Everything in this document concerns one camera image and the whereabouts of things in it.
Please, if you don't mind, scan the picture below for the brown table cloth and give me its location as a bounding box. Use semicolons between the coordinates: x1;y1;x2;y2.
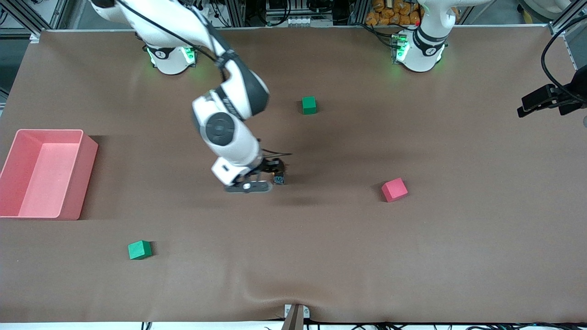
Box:
0;25;587;324

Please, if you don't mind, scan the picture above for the white rounded machine housing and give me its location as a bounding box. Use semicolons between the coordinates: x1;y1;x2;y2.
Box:
518;0;574;14

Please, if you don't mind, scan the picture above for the pink foam cube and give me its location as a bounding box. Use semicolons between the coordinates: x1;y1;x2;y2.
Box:
381;178;409;203

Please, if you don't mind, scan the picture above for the pile of orange items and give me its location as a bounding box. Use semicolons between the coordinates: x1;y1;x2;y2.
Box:
365;0;423;26

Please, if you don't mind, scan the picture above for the pink plastic bin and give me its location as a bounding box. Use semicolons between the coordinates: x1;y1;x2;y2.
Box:
0;129;99;221

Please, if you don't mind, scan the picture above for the aluminium table edge rail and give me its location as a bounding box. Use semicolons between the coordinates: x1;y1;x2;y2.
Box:
563;34;587;74

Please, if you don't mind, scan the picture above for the aluminium frame corner profile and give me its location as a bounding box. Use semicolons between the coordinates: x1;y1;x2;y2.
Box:
549;0;587;37

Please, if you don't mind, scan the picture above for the grey metal mount bracket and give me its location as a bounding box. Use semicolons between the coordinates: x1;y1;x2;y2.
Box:
283;303;311;330

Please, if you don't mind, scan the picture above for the aluminium frame post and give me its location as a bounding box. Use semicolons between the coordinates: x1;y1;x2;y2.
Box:
228;0;246;27
349;0;370;26

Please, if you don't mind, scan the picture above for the aluminium frame diagonal profile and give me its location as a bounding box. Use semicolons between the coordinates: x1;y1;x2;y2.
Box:
0;0;44;44

